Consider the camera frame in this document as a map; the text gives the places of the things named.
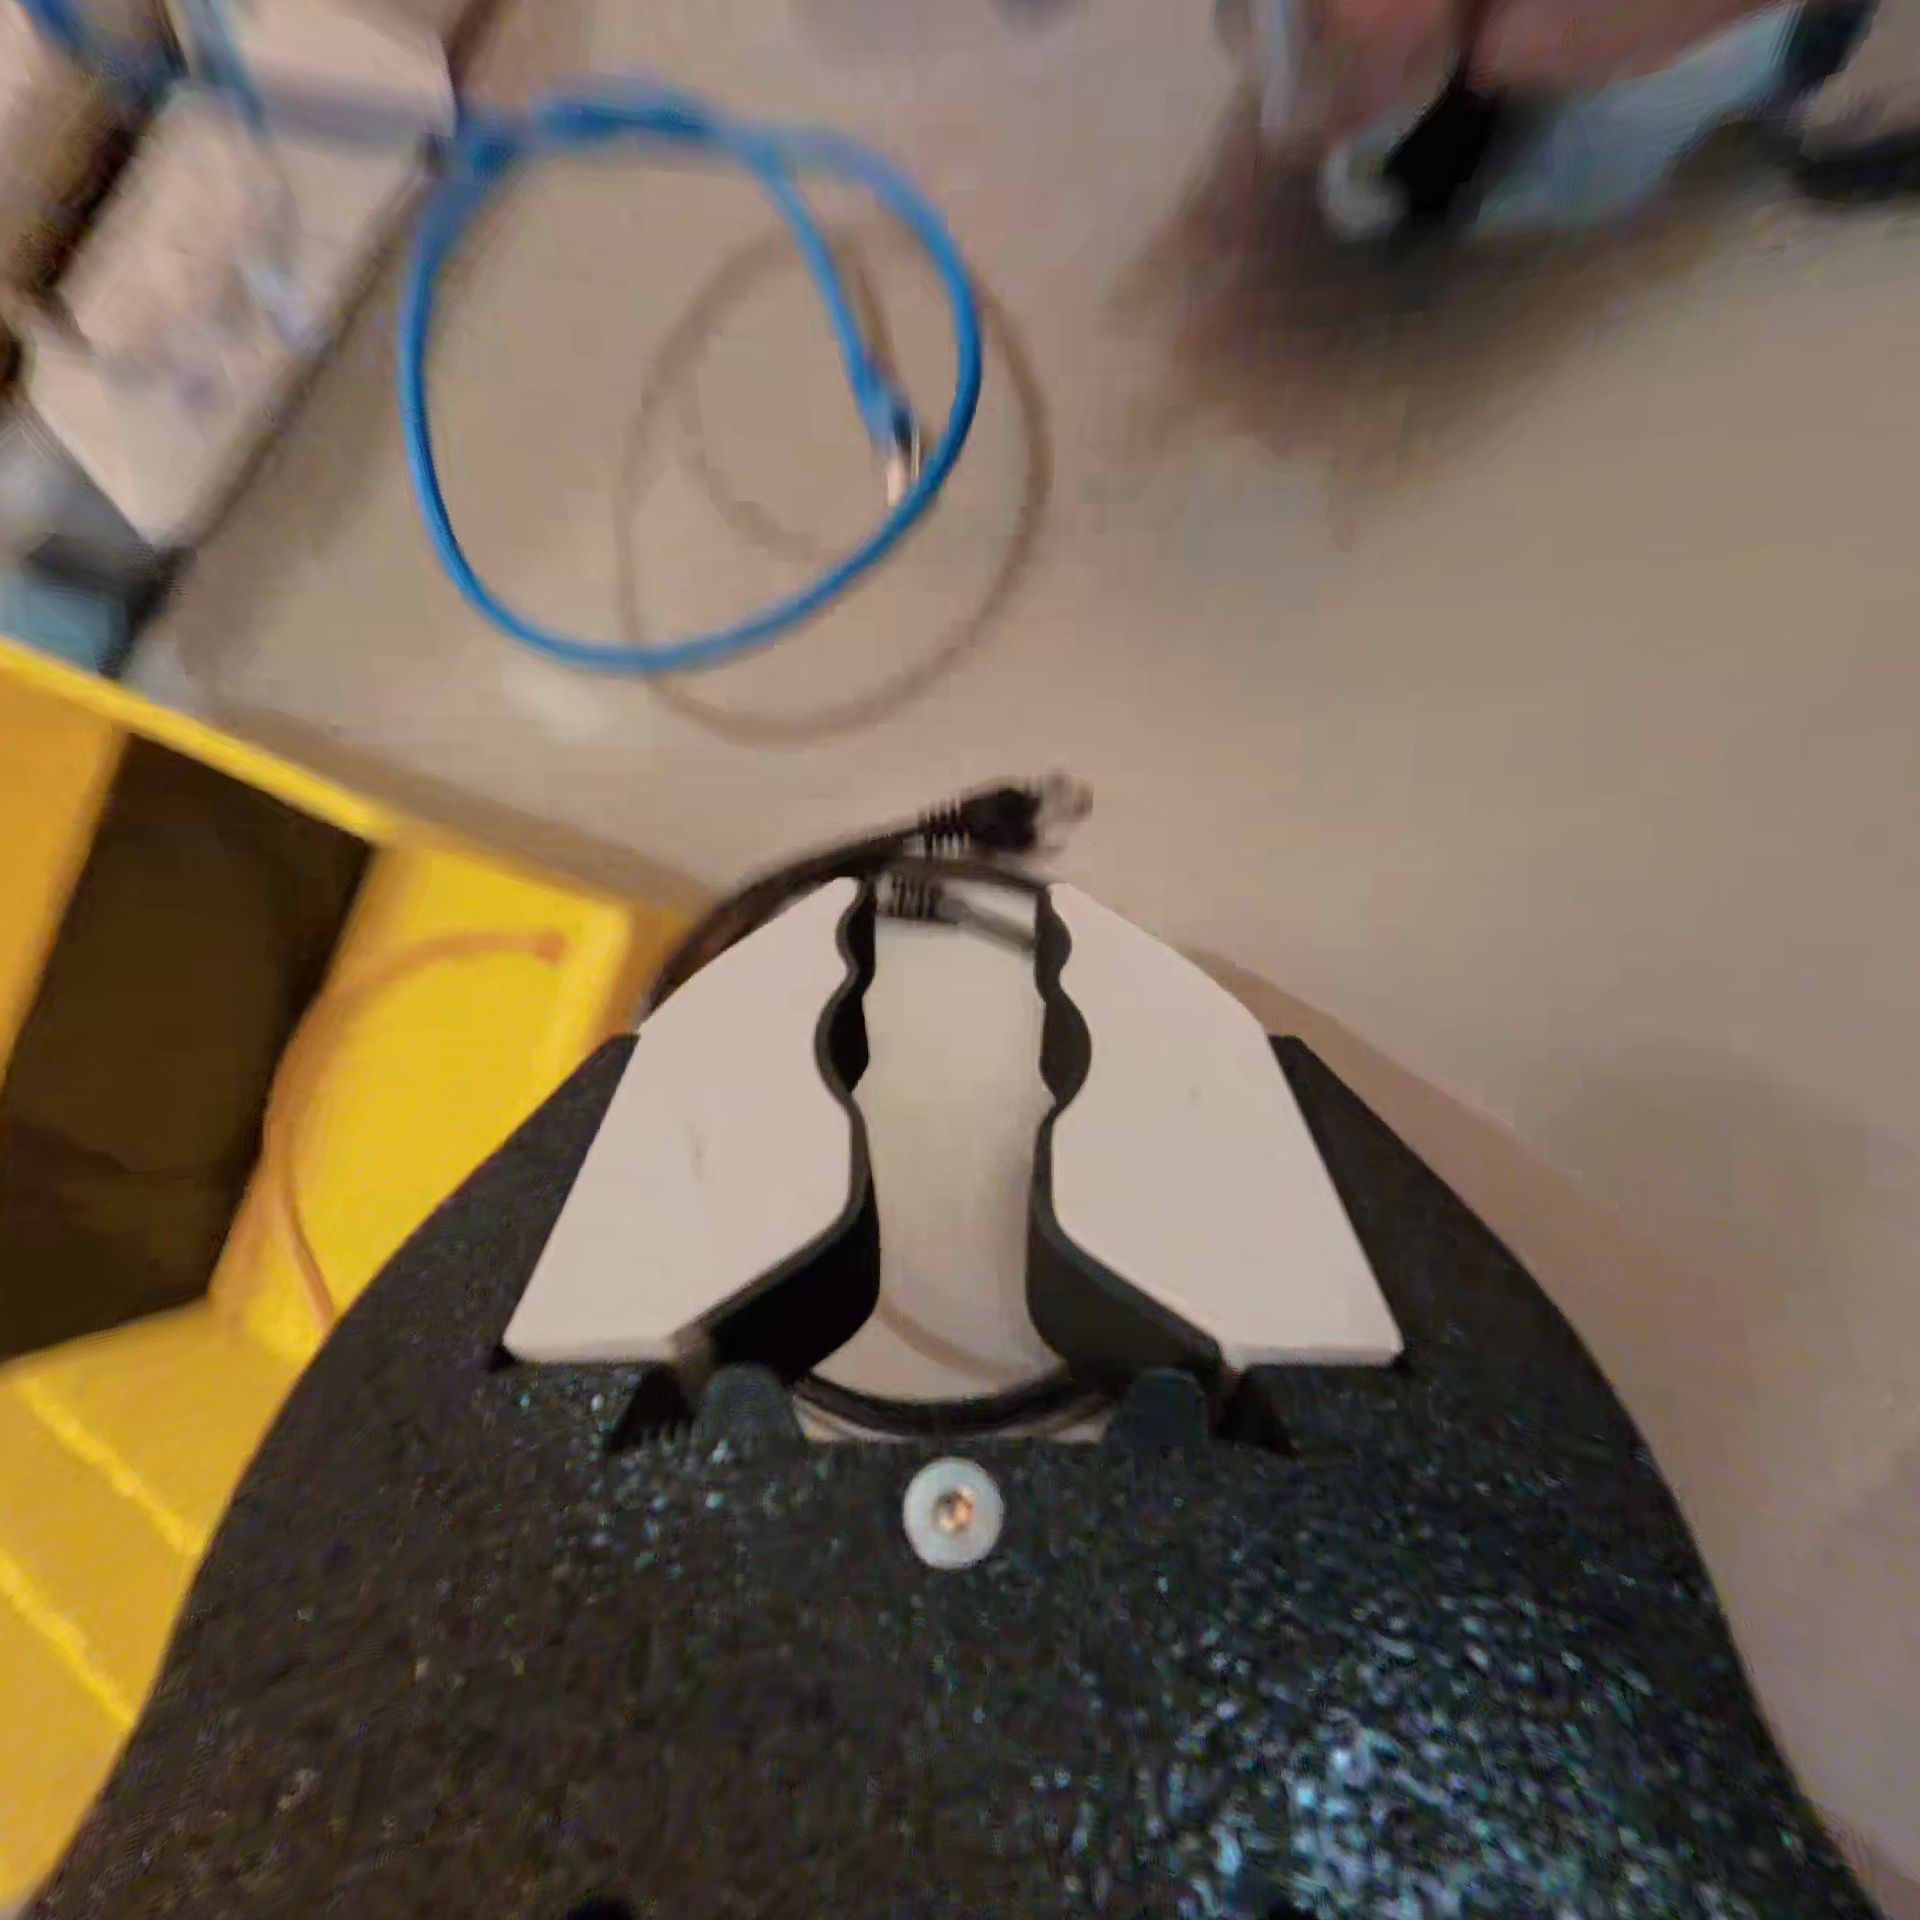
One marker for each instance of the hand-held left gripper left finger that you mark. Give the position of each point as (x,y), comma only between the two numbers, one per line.
(704,1141)

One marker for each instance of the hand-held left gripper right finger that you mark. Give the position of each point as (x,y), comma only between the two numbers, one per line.
(1200,1141)

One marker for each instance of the yellow plastic bin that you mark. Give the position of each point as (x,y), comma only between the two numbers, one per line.
(451,1051)

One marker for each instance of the grey desk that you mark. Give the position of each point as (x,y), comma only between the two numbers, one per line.
(1424,676)

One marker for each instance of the person's right hand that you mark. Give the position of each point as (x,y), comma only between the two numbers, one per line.
(1576,30)

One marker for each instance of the white stand base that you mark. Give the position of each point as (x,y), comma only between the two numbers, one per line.
(195,300)

